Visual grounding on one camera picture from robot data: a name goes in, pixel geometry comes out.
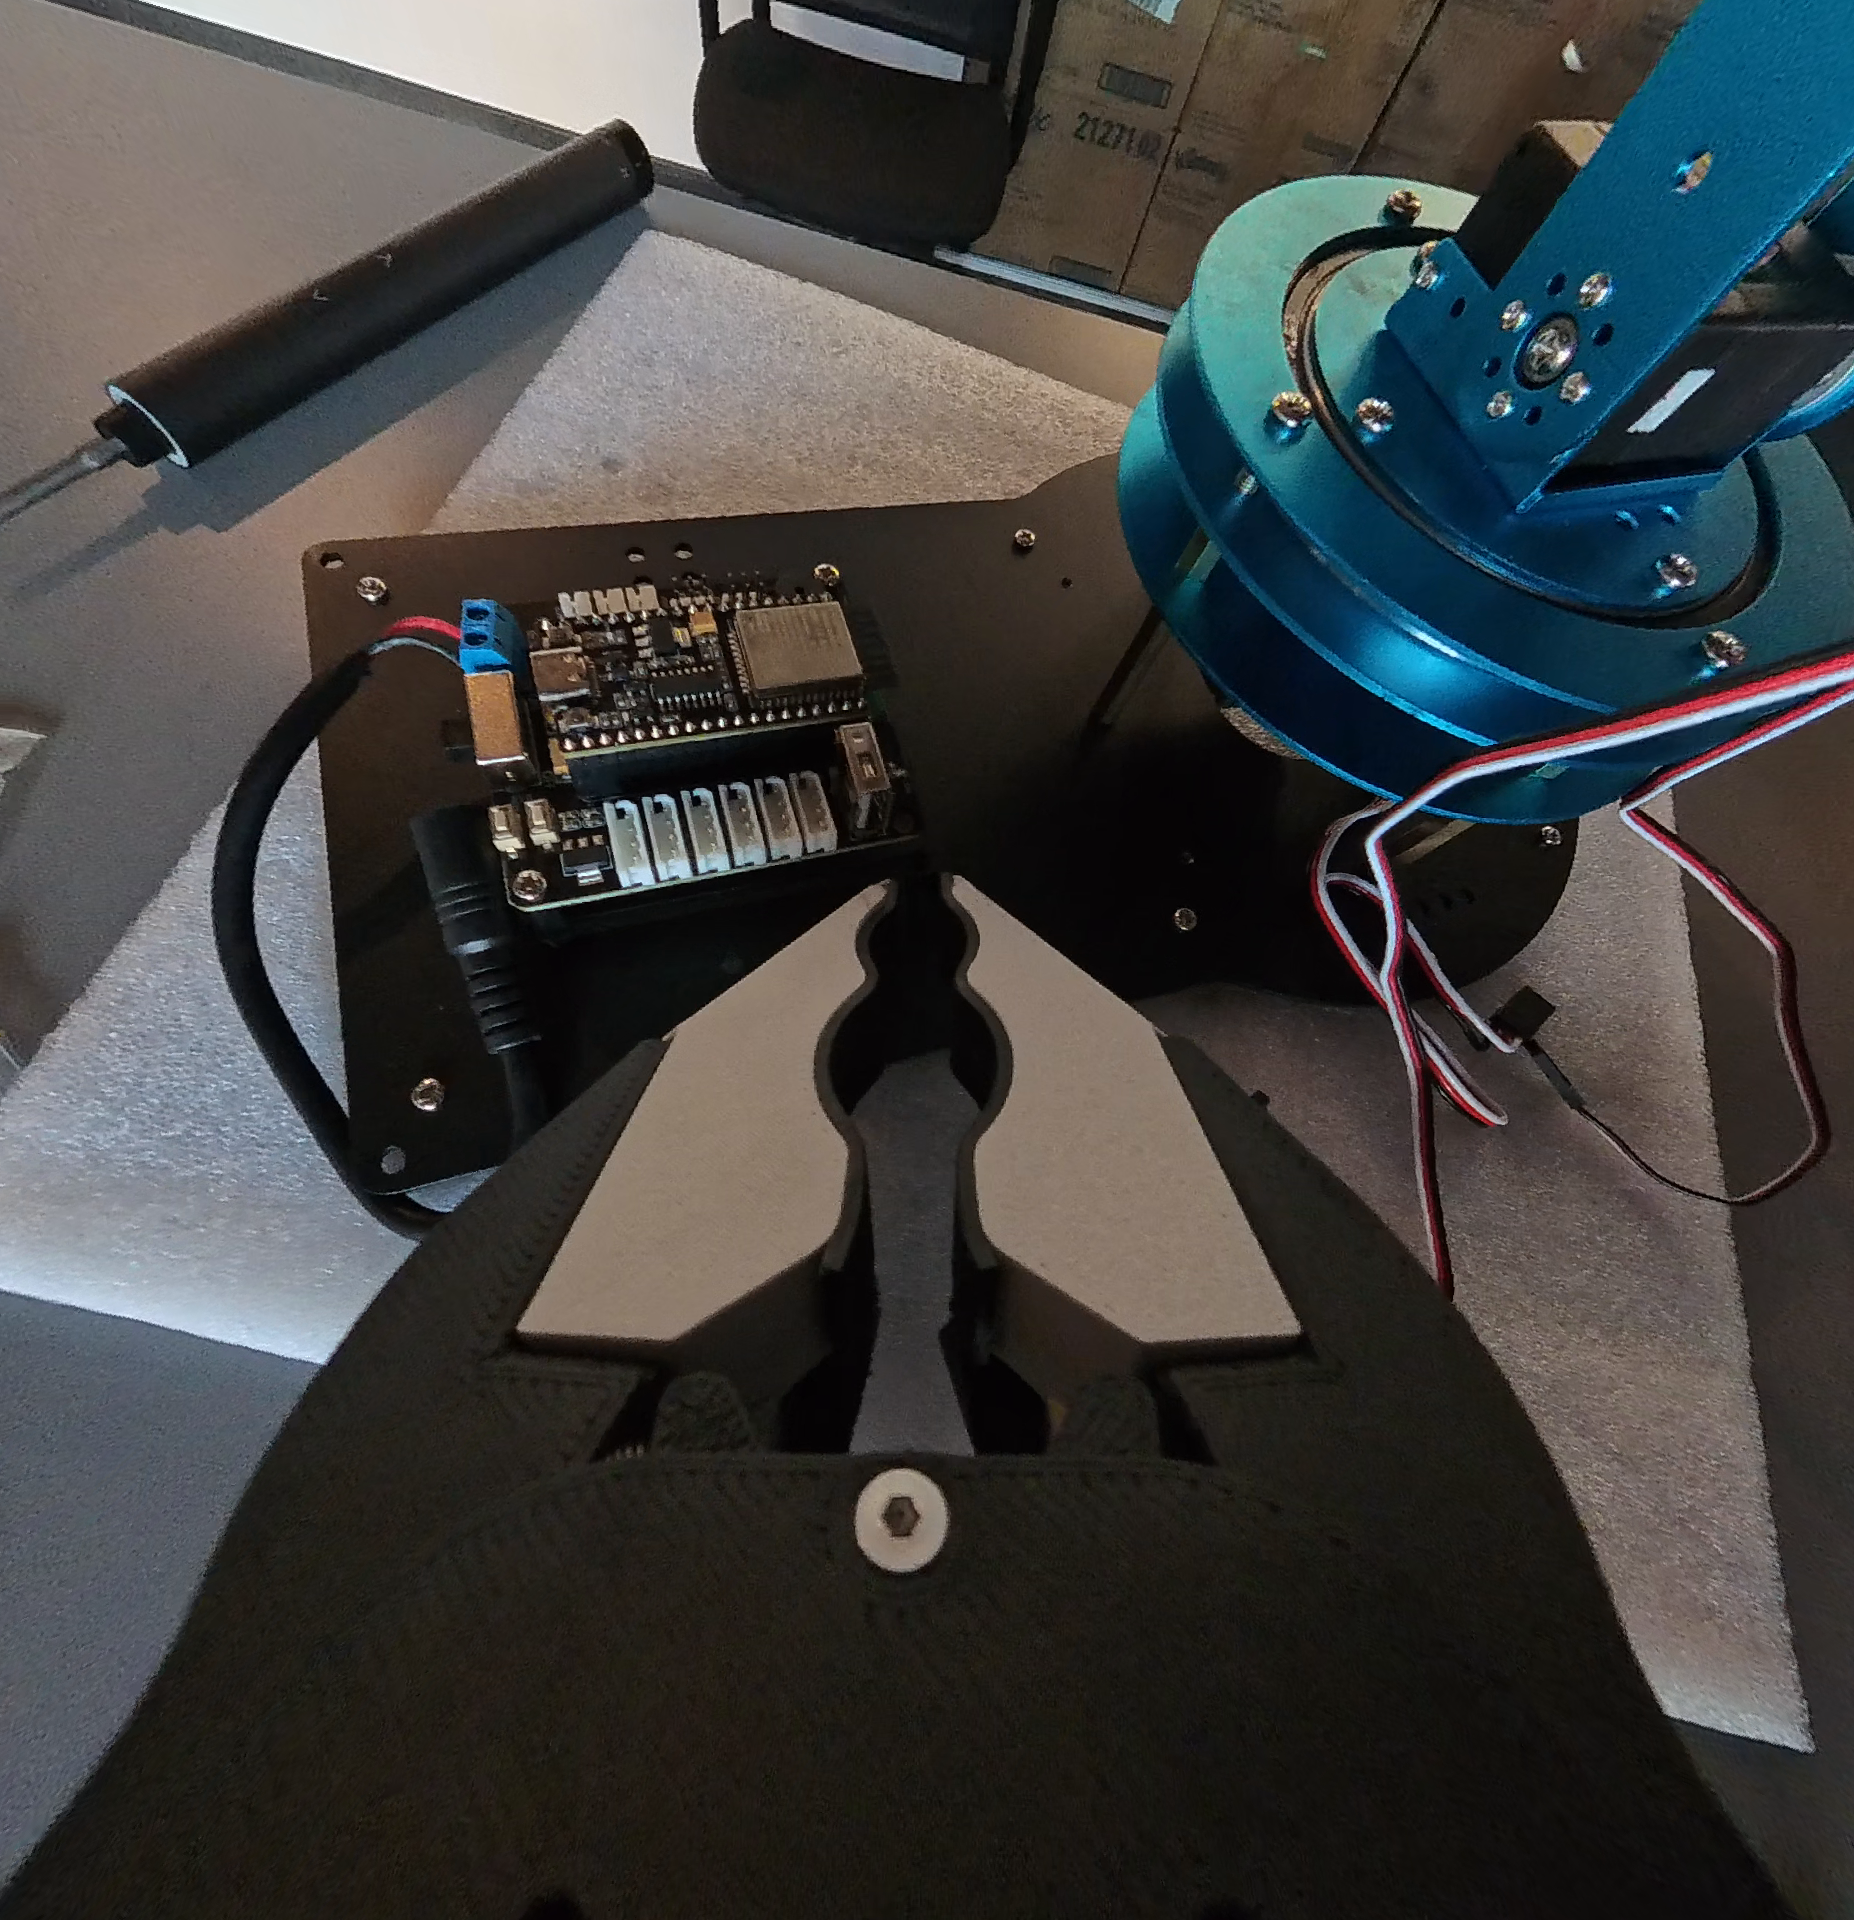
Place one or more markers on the blue toy robot arm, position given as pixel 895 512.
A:
pixel 1320 601

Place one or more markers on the white foam mat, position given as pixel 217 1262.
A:
pixel 1583 1427

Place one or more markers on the dark grey desk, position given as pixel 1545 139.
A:
pixel 117 1504

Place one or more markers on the stack of cardboard boxes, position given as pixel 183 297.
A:
pixel 1284 118

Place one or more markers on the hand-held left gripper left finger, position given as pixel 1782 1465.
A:
pixel 690 1188

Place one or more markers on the black office chair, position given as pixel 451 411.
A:
pixel 853 129

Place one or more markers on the black electric screwdriver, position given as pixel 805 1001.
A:
pixel 391 285

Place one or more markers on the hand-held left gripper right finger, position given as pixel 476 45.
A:
pixel 1122 1188

